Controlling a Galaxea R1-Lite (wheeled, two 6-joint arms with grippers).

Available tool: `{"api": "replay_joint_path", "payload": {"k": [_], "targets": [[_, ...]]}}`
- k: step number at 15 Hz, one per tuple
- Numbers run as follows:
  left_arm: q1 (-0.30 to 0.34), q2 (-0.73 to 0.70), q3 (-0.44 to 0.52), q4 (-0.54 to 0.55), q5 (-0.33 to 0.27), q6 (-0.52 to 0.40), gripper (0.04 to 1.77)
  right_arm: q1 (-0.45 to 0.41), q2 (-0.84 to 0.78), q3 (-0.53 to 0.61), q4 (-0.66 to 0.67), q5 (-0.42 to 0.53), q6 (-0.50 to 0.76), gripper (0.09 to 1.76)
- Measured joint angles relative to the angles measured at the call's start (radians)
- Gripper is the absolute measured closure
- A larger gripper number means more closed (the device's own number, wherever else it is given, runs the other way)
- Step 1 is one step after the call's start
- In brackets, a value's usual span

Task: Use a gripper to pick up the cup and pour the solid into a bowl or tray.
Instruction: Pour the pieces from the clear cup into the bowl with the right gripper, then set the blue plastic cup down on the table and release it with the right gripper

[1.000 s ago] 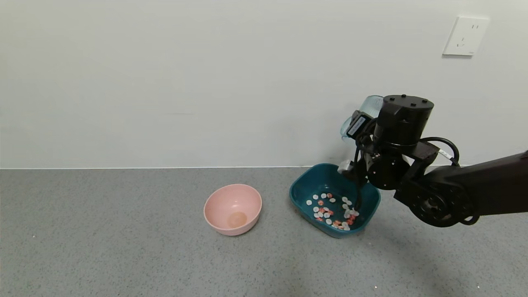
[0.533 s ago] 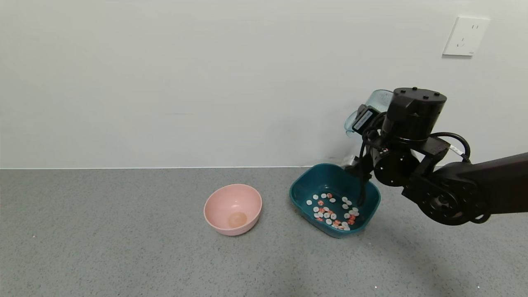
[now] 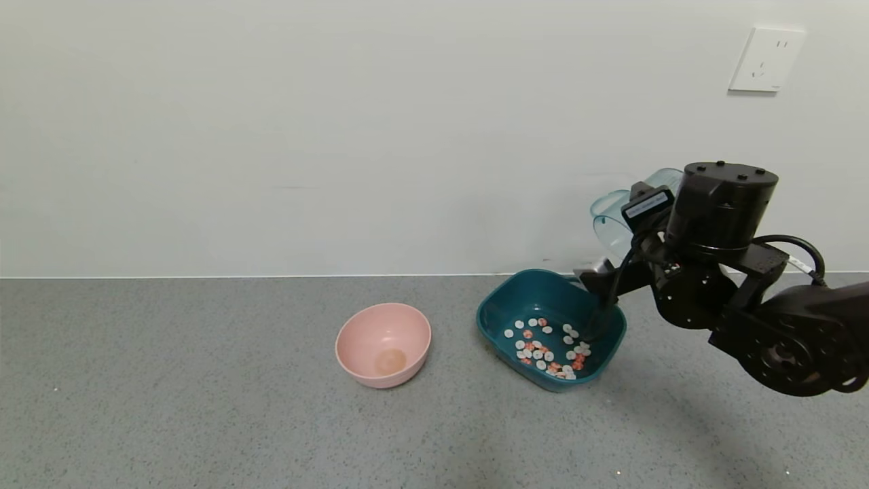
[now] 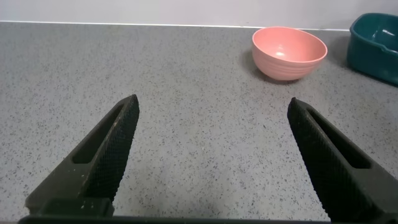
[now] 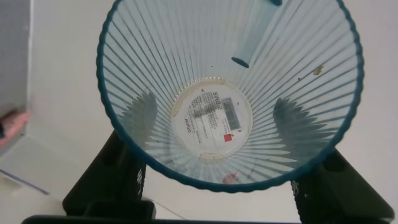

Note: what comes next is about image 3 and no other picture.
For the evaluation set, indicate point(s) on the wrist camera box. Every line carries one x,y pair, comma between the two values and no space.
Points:
648,204

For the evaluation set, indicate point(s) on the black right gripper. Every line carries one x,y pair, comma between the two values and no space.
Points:
647,202

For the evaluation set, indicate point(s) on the teal plastic basin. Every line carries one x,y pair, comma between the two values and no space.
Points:
550,299

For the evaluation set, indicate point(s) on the blue ribbed transparent cup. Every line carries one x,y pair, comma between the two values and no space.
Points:
611,217

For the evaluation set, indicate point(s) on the pink bowl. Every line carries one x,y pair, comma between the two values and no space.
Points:
383,343

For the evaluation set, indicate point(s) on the white wall outlet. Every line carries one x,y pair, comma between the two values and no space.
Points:
767,60

